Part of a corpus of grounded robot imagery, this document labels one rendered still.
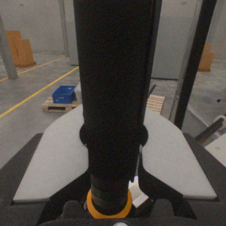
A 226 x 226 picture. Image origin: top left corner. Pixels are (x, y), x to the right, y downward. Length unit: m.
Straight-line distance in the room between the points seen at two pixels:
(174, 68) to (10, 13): 13.48
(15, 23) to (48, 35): 2.93
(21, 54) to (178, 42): 6.82
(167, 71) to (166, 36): 1.20
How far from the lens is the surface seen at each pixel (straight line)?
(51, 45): 14.03
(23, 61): 8.38
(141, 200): 0.19
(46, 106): 3.37
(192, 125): 1.35
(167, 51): 5.67
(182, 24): 5.73
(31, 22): 14.74
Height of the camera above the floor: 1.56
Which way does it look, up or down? 30 degrees down
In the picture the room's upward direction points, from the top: 1 degrees clockwise
